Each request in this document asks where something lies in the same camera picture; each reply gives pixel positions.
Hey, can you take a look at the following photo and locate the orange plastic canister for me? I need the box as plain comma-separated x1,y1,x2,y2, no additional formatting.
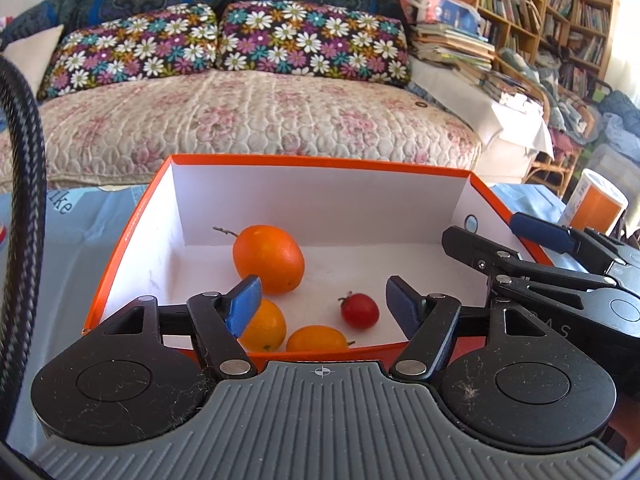
558,169,628,235

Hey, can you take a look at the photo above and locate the blue tablecloth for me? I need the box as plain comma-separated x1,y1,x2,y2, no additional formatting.
0,181,582,456

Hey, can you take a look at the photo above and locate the orange cardboard box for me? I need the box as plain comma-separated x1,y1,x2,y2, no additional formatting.
80,153,557,373

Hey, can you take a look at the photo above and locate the black braided cable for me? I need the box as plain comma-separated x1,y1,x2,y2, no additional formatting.
0,54,49,441

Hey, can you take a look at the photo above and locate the orange with stem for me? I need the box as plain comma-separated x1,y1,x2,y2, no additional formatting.
213,224,305,296

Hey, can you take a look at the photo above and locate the red tomato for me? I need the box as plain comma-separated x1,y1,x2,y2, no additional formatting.
338,292,380,330

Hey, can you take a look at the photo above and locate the stack of books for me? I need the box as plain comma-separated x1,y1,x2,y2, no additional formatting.
410,23,496,79

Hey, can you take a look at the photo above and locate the cream pillow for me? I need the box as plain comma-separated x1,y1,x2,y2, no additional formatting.
2,25,64,94

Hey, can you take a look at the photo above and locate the right floral cushion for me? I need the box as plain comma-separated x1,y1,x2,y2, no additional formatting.
217,0,410,87

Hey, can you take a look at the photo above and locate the left floral cushion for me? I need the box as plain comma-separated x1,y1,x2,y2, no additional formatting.
38,3,218,100

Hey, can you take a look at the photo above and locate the floral cushion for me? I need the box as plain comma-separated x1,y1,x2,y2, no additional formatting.
217,0,410,87
38,3,218,100

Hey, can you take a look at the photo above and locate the rattan chair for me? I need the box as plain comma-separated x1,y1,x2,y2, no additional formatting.
499,63,597,198

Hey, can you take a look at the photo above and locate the wooden bookshelf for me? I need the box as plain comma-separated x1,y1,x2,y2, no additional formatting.
471,0,620,98

